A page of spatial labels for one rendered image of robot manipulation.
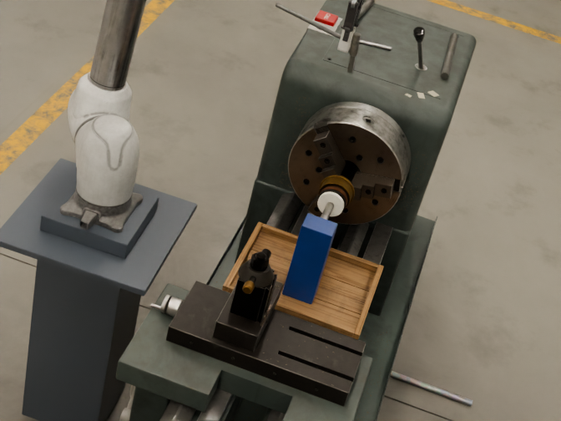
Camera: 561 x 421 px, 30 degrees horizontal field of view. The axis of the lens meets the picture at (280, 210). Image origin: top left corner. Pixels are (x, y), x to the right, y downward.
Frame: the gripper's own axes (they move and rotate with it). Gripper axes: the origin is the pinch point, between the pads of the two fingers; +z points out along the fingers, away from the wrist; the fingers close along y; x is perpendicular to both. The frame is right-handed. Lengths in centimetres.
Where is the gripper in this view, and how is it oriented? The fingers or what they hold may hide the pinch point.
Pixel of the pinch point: (346, 38)
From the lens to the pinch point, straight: 288.7
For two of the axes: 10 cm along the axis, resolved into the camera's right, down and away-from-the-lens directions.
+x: 9.4, 3.3, -1.1
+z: -2.1, 7.9, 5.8
